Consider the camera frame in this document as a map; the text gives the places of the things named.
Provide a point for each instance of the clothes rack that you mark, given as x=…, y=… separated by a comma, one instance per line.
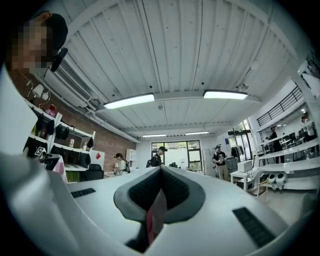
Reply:
x=237, y=152

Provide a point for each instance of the white board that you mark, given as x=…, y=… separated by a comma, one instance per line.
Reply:
x=98, y=165

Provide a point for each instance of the white storage shelf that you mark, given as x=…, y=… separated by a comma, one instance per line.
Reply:
x=77, y=132

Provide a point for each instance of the long ceiling light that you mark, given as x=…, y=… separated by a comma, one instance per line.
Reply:
x=225, y=94
x=153, y=135
x=128, y=101
x=197, y=132

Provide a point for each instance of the person's head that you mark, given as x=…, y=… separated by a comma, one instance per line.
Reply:
x=32, y=42

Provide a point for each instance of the white side table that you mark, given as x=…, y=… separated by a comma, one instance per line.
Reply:
x=240, y=175

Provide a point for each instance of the white round device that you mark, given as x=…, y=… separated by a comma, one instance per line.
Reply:
x=281, y=178
x=272, y=178

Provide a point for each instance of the white box appliance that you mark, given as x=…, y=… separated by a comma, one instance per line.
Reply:
x=245, y=166

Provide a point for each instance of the wooden chair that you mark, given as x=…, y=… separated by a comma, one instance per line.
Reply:
x=258, y=190

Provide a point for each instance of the white bookcase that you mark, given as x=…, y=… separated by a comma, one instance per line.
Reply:
x=131, y=157

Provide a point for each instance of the ceiling air conditioner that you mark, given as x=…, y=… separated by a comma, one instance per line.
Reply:
x=70, y=82

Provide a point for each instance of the tall glass window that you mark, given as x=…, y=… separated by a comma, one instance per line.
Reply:
x=243, y=135

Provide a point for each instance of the black mesh office chair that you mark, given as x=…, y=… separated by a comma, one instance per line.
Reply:
x=92, y=172

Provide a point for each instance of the black balcony railing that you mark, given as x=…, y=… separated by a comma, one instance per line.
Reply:
x=280, y=107

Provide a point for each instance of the black-framed window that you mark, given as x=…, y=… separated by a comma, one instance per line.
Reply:
x=177, y=155

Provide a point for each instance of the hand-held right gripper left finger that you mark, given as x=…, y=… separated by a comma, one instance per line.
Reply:
x=122, y=198

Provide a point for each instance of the red diamond paper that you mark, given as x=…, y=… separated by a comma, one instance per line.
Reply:
x=98, y=156

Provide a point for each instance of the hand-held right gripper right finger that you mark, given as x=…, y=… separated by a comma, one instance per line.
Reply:
x=196, y=201

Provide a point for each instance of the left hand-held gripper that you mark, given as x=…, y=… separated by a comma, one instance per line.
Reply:
x=51, y=160

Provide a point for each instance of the long white display shelf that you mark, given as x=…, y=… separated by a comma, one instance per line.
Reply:
x=287, y=152

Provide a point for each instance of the pink white checkered cloth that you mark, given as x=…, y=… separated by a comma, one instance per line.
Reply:
x=157, y=210

